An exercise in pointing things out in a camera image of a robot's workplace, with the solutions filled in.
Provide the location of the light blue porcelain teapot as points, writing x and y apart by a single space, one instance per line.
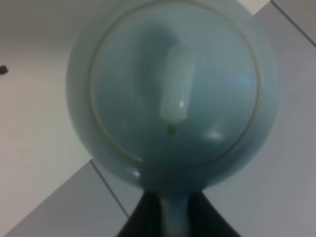
173 96

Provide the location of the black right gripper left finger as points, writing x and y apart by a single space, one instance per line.
145 220

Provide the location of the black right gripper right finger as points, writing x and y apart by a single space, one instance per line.
204 219

